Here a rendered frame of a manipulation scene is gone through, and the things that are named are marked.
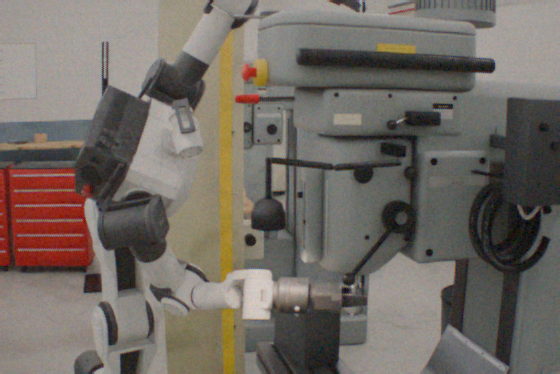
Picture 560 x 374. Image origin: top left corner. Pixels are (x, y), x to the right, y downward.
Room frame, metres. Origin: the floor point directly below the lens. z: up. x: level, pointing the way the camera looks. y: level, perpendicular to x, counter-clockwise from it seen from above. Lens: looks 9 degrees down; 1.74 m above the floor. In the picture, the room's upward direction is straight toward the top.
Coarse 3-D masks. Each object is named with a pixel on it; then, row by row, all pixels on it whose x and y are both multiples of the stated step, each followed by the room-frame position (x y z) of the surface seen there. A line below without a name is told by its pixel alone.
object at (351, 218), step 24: (336, 144) 1.36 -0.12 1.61; (360, 144) 1.34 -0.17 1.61; (408, 144) 1.38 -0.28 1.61; (384, 168) 1.36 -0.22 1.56; (336, 192) 1.35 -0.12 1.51; (360, 192) 1.34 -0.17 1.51; (384, 192) 1.36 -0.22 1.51; (408, 192) 1.38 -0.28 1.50; (336, 216) 1.35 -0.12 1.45; (360, 216) 1.34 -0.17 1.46; (336, 240) 1.35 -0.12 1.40; (360, 240) 1.34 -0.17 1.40; (336, 264) 1.36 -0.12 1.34; (384, 264) 1.40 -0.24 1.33
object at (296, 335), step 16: (288, 320) 1.85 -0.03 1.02; (304, 320) 1.75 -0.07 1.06; (320, 320) 1.77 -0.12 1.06; (336, 320) 1.79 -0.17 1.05; (288, 336) 1.85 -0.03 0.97; (304, 336) 1.75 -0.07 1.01; (320, 336) 1.77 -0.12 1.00; (336, 336) 1.79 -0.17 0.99; (288, 352) 1.84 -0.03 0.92; (304, 352) 1.75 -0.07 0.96; (320, 352) 1.77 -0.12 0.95; (336, 352) 1.79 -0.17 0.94
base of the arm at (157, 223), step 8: (128, 200) 1.49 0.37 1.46; (136, 200) 1.48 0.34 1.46; (144, 200) 1.48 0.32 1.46; (152, 200) 1.46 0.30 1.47; (160, 200) 1.48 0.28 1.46; (104, 208) 1.47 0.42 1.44; (112, 208) 1.48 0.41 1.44; (120, 208) 1.48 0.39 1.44; (152, 208) 1.42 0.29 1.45; (160, 208) 1.47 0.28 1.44; (152, 216) 1.41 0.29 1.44; (160, 216) 1.45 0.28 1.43; (152, 224) 1.40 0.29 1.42; (160, 224) 1.44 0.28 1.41; (168, 224) 1.51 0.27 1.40; (152, 232) 1.40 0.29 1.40; (160, 232) 1.42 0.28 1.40; (104, 240) 1.41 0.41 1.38; (160, 240) 1.42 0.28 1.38; (104, 248) 1.42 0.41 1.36
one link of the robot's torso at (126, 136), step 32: (128, 96) 1.59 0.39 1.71; (96, 128) 1.49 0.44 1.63; (128, 128) 1.54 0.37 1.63; (160, 128) 1.59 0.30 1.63; (96, 160) 1.50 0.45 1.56; (128, 160) 1.49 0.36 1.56; (160, 160) 1.54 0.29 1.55; (192, 160) 1.61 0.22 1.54; (96, 192) 1.61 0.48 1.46; (128, 192) 1.50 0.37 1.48; (160, 192) 1.51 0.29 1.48
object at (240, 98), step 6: (240, 96) 1.47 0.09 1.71; (246, 96) 1.47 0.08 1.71; (252, 96) 1.47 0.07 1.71; (258, 96) 1.48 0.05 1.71; (264, 96) 1.49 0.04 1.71; (270, 96) 1.49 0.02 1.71; (276, 96) 1.50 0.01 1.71; (282, 96) 1.50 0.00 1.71; (288, 96) 1.50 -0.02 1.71; (294, 96) 1.50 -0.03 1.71; (240, 102) 1.47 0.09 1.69; (246, 102) 1.47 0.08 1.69; (252, 102) 1.48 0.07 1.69; (258, 102) 1.48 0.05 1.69
